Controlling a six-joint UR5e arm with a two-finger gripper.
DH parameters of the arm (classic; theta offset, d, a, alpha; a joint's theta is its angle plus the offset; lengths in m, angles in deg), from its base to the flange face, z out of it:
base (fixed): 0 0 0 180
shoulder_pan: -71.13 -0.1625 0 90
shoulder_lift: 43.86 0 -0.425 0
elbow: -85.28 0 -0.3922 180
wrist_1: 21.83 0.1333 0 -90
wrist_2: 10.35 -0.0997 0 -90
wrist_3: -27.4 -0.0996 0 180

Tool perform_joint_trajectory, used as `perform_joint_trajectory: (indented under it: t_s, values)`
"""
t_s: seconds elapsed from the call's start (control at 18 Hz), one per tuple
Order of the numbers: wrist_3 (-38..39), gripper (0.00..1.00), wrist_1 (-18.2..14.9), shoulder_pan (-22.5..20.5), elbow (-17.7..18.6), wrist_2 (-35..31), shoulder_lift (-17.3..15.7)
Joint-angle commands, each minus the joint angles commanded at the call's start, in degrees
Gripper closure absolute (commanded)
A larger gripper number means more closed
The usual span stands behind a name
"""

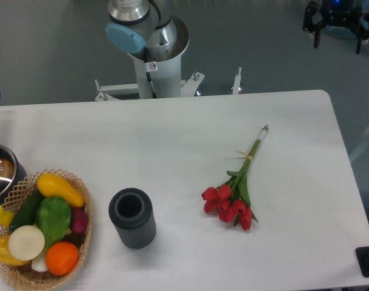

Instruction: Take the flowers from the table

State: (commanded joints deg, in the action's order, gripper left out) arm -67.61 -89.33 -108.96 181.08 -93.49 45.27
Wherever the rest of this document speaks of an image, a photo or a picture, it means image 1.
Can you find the red tulip bouquet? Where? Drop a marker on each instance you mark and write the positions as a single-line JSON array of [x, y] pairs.
[[231, 199]]

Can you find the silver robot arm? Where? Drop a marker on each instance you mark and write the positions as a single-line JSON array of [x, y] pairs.
[[146, 29]]

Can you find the dark grey ribbed vase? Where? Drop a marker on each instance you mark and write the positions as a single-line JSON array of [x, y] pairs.
[[131, 212]]

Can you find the purple red onion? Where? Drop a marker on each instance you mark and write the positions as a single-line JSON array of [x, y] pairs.
[[79, 221]]

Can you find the yellow squash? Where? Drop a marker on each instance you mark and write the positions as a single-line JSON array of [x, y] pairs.
[[50, 184]]

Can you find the green lettuce leaf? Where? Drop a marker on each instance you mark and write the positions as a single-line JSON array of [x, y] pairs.
[[53, 220]]

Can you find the woven wicker basket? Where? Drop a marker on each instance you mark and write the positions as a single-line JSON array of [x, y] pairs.
[[24, 277]]

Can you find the orange fruit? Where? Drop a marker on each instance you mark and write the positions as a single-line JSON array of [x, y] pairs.
[[61, 258]]

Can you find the dark green cucumber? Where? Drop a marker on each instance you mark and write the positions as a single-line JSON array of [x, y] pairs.
[[26, 214]]

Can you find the white round onion slice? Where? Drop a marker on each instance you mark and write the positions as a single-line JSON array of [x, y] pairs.
[[26, 243]]

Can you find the black legged robot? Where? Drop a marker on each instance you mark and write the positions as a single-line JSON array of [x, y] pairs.
[[340, 14]]

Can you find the yellow bell pepper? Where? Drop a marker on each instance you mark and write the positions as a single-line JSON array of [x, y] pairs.
[[5, 256]]

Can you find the black device at table edge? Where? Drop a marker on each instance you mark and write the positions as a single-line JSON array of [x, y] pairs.
[[362, 254]]

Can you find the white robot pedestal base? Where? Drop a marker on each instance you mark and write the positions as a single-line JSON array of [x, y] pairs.
[[154, 80]]

